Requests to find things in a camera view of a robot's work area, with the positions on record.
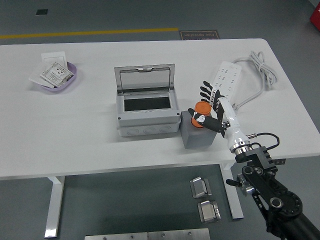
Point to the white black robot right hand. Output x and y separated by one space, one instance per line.
232 122

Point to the orange cylinder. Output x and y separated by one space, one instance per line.
203 107

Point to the grey junction box clear lid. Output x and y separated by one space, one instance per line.
147 122

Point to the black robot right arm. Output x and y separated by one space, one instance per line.
260 185

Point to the grey cube with round hole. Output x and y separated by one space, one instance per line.
197 138

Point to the small metal floor socket box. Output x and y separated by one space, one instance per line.
200 187

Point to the white power strip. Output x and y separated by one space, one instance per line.
228 75

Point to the black table control panel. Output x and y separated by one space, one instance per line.
280 162

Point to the white table right leg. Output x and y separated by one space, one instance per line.
237 210

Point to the white table leg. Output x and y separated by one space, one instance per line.
53 207
237 210

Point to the brown floor sign with text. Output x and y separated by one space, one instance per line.
200 35

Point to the red object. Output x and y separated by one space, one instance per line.
315 16

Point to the purple plastic tray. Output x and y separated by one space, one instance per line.
67 86

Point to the white socket panel printed edge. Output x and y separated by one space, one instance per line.
56 73

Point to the white table left leg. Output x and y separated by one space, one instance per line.
53 207

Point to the white plain cover plate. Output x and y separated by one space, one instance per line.
35 77

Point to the black square floor cover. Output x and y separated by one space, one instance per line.
41 12

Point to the metal base plate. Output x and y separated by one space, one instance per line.
178 235
116 237

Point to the white square switch plate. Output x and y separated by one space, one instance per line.
53 57

